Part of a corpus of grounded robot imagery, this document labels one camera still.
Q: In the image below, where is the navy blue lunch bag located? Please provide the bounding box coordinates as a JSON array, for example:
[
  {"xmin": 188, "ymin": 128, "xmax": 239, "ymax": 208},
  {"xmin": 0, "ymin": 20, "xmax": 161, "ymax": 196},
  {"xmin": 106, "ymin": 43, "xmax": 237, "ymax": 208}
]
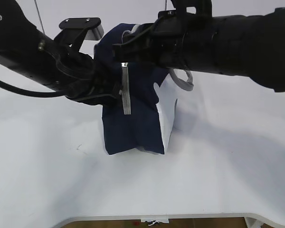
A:
[{"xmin": 94, "ymin": 23, "xmax": 193, "ymax": 155}]

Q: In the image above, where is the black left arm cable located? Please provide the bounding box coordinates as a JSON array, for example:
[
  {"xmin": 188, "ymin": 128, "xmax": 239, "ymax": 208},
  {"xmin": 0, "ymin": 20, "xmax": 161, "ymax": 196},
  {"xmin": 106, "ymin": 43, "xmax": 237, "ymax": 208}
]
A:
[{"xmin": 0, "ymin": 75, "xmax": 69, "ymax": 98}]

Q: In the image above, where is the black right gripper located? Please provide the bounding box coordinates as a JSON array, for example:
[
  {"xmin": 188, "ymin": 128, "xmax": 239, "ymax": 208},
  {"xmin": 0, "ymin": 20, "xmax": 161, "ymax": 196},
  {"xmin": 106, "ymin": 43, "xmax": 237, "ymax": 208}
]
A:
[{"xmin": 113, "ymin": 9, "xmax": 188, "ymax": 70}]

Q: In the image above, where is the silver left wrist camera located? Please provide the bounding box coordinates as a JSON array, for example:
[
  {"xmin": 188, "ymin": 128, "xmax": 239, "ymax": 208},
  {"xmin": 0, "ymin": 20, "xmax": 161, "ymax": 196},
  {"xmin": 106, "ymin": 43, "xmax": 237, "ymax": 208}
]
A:
[{"xmin": 59, "ymin": 17, "xmax": 104, "ymax": 43}]

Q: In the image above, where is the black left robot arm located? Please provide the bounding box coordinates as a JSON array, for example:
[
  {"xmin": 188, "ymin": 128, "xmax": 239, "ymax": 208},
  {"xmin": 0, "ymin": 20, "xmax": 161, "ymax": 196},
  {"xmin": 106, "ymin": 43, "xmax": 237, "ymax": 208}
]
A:
[{"xmin": 0, "ymin": 0, "xmax": 122, "ymax": 106}]

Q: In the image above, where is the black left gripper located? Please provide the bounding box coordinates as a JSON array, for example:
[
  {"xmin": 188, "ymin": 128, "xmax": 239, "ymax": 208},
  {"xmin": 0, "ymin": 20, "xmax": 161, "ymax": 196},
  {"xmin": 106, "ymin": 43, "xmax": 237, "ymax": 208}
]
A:
[{"xmin": 53, "ymin": 39, "xmax": 122, "ymax": 106}]

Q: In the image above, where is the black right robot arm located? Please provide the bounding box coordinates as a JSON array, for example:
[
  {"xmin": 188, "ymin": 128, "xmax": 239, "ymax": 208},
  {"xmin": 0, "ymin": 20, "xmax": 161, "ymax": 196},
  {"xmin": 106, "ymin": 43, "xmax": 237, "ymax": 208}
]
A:
[{"xmin": 113, "ymin": 0, "xmax": 285, "ymax": 93}]

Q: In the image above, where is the white tape scrap table edge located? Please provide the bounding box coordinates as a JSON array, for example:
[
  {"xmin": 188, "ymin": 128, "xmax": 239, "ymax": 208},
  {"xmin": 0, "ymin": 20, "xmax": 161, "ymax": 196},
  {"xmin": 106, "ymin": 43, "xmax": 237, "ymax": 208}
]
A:
[{"xmin": 141, "ymin": 218, "xmax": 170, "ymax": 226}]

